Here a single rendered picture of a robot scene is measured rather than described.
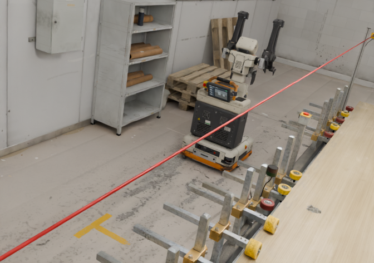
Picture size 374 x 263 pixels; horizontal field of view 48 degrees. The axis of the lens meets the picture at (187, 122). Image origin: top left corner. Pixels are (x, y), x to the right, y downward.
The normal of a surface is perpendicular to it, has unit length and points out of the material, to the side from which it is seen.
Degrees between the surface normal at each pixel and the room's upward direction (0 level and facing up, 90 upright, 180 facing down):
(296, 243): 0
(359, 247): 0
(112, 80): 90
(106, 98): 90
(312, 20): 90
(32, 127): 90
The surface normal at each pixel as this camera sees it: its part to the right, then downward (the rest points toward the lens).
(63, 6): 0.85, 0.32
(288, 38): -0.50, 0.26
